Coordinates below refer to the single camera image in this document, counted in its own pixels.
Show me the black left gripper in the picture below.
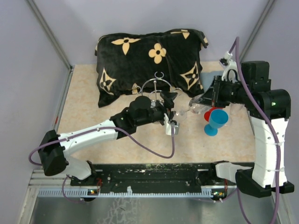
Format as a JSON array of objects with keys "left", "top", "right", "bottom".
[{"left": 136, "top": 91, "right": 178, "bottom": 127}]

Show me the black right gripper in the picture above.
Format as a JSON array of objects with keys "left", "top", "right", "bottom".
[{"left": 197, "top": 75, "right": 249, "bottom": 108}]

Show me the clear wine glass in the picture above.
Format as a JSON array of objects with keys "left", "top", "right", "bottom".
[
  {"left": 173, "top": 94, "right": 211, "bottom": 122},
  {"left": 229, "top": 103, "right": 244, "bottom": 116}
]

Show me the red plastic wine glass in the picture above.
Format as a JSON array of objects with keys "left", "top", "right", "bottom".
[{"left": 204, "top": 107, "right": 217, "bottom": 122}]

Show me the blue plastic wine glass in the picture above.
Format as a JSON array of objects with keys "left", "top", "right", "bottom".
[{"left": 204, "top": 109, "right": 228, "bottom": 136}]

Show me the clear wine glass front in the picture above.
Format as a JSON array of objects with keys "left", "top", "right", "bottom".
[{"left": 229, "top": 103, "right": 244, "bottom": 116}]

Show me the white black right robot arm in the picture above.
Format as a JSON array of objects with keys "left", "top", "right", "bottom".
[{"left": 196, "top": 59, "right": 295, "bottom": 198}]

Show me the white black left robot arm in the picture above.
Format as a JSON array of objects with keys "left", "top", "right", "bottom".
[{"left": 37, "top": 91, "right": 179, "bottom": 185}]

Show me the grey blue cloth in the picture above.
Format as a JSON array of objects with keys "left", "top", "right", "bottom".
[{"left": 200, "top": 70, "right": 223, "bottom": 91}]

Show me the black floral blanket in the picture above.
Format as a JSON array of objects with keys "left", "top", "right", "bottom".
[{"left": 94, "top": 28, "right": 208, "bottom": 108}]

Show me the chrome wire wine glass rack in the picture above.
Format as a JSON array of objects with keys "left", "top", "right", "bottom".
[{"left": 138, "top": 71, "right": 182, "bottom": 107}]

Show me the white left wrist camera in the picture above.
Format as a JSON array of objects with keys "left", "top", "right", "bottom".
[{"left": 164, "top": 113, "right": 180, "bottom": 136}]

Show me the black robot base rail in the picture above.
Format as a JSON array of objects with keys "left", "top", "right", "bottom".
[{"left": 71, "top": 162, "right": 232, "bottom": 194}]

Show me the grey slotted cable duct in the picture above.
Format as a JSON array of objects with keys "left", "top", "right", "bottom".
[{"left": 38, "top": 187, "right": 225, "bottom": 198}]

